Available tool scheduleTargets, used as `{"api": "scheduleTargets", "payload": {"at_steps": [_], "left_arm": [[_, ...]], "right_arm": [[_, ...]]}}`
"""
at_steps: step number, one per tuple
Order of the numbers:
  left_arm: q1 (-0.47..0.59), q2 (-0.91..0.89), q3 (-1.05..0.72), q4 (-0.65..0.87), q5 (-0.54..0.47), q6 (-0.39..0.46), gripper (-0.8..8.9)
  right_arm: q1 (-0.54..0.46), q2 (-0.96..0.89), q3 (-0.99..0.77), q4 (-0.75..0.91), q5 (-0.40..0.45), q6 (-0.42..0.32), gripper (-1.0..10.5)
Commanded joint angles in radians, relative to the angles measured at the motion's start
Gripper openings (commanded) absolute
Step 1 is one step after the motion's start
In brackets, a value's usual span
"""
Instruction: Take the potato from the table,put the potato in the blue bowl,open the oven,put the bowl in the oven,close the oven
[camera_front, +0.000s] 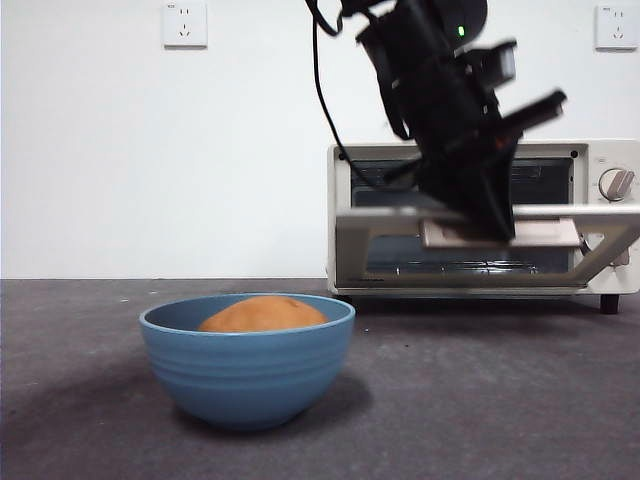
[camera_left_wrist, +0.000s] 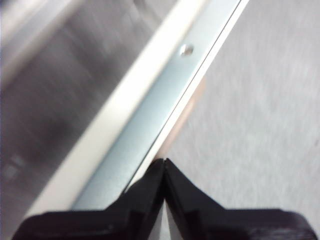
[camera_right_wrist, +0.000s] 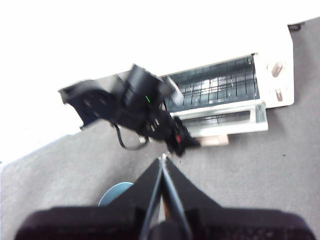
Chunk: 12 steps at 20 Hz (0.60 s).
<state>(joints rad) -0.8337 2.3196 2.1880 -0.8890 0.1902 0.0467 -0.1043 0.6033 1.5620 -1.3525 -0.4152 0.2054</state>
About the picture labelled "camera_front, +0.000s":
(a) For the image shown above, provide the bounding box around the cream toaster oven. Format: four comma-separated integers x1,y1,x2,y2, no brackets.
326,138,640,315

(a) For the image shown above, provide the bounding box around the glass oven door with handle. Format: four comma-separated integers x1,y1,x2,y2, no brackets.
333,204,640,290

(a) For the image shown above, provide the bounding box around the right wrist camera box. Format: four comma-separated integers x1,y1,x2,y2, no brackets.
467,39,519,90

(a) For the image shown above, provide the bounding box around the white wall socket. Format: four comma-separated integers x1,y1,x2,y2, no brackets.
162,0,208,50
594,4,640,51

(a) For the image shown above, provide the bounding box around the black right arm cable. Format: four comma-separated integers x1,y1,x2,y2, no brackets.
305,0,424,191

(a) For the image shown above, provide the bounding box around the brown potato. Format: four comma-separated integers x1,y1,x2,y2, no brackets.
197,295,330,333

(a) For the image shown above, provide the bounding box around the blue ribbed bowl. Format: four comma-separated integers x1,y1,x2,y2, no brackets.
138,293,357,432

